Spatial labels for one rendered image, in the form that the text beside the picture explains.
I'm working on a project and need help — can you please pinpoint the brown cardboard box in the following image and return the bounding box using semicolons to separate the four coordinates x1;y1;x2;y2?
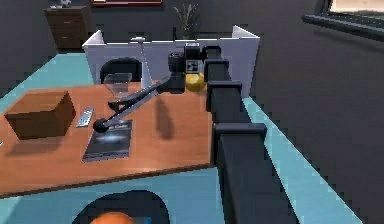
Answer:
3;89;77;141

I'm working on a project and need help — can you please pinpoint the yellow ball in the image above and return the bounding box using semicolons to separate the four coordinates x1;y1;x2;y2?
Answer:
185;72;208;94

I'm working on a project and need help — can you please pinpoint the grey remote control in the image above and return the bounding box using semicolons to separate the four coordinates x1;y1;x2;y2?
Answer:
75;106;95;129

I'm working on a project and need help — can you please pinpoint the black round chair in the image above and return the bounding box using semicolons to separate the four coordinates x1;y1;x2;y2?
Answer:
71;189;171;224

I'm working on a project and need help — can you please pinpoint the brown wooden table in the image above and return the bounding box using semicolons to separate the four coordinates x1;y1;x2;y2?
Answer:
0;81;216;199

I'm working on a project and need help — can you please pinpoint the dark grey book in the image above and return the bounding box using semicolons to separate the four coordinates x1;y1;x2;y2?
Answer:
82;119;134;163

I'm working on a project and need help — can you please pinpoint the orange basketball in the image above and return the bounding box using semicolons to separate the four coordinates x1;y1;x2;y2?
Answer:
89;211;137;224

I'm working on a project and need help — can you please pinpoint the black office chair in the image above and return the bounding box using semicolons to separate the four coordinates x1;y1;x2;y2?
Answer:
99;57;143;85

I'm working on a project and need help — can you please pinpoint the clear glass bowl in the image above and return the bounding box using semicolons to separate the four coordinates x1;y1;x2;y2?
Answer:
102;72;133;99

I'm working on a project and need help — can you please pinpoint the brown chest of drawers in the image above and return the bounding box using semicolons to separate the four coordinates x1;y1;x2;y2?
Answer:
44;5;92;51

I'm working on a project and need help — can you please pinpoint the dark framed window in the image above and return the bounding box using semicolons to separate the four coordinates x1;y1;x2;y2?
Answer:
301;0;384;43

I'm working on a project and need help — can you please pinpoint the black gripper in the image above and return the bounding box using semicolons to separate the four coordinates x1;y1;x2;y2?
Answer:
92;52;187;134

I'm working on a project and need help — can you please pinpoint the green house plant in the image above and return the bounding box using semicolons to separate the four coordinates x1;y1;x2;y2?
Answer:
172;3;202;40

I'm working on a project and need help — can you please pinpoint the white desk partition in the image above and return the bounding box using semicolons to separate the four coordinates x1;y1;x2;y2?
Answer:
82;24;261;99

